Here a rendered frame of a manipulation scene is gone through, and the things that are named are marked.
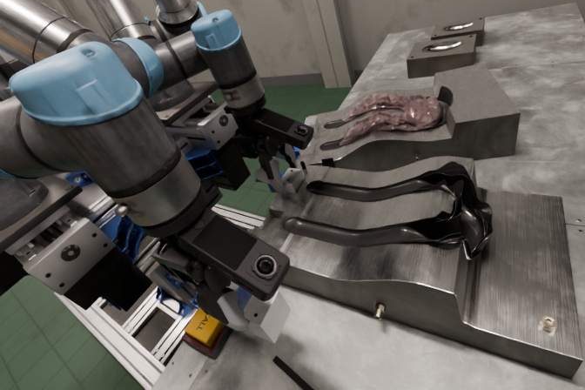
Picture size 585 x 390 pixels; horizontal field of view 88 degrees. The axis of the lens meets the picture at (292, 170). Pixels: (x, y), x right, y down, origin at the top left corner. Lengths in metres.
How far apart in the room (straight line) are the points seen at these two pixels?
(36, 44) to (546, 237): 0.71
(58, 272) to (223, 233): 0.52
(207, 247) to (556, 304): 0.44
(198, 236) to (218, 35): 0.33
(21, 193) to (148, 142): 0.63
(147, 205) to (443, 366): 0.44
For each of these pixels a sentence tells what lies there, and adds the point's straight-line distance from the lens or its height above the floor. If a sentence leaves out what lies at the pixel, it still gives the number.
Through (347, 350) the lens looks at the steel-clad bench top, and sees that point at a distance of 0.56.
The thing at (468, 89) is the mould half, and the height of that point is 0.91.
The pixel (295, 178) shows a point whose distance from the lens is 0.66.
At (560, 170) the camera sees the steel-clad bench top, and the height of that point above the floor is 0.80.
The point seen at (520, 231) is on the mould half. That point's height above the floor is 0.86.
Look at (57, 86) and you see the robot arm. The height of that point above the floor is 1.29.
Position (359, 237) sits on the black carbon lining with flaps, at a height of 0.88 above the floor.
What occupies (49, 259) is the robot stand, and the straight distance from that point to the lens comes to 0.79.
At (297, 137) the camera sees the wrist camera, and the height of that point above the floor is 1.04.
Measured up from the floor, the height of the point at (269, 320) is 0.94.
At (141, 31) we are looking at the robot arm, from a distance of 0.65.
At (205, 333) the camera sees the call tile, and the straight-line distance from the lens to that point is 0.63.
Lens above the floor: 1.32
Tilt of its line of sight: 36 degrees down
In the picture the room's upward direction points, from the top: 22 degrees counter-clockwise
